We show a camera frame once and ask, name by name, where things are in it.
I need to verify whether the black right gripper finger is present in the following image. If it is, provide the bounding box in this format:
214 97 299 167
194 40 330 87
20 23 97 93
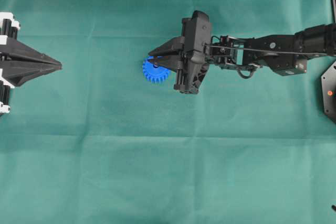
148 36 184 57
149 55 184 71

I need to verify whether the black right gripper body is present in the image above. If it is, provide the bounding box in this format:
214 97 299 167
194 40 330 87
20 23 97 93
174 10 212 94

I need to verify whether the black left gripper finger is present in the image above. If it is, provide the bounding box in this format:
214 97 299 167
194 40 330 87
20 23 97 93
1 58 62 88
1 37 61 65

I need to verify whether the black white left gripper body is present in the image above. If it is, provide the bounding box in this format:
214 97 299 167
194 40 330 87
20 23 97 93
1 12 20 114

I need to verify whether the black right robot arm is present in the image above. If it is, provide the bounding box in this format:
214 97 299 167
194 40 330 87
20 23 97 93
148 10 335 94

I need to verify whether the blue plastic gear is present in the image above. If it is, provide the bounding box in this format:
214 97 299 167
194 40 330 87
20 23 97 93
142 56 171 83

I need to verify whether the green cloth mat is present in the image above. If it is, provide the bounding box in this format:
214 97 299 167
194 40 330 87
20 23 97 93
1 0 335 223

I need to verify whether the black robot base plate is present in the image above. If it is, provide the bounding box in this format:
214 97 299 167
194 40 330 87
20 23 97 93
321 62 336 123

